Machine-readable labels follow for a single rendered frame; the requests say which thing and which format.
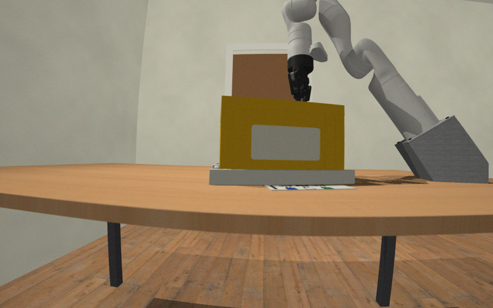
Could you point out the white paper pick list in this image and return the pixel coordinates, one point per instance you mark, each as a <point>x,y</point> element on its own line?
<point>308,187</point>

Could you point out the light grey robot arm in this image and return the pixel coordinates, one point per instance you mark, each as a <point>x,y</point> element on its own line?
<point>408,111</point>

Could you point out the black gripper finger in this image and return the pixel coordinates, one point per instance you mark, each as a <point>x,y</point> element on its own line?
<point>307,92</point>
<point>294,80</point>

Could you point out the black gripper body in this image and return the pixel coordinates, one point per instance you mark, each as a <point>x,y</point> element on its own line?
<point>301,63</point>

